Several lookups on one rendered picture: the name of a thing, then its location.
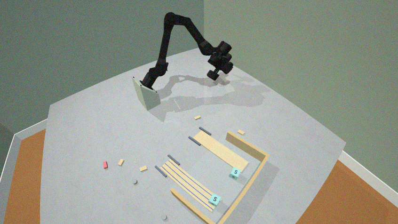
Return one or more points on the pale yellow flat strip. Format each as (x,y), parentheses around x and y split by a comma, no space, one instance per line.
(205,140)

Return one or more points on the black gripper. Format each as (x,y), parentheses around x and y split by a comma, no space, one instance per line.
(213,74)

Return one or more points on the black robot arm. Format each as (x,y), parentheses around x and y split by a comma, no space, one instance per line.
(205,47)

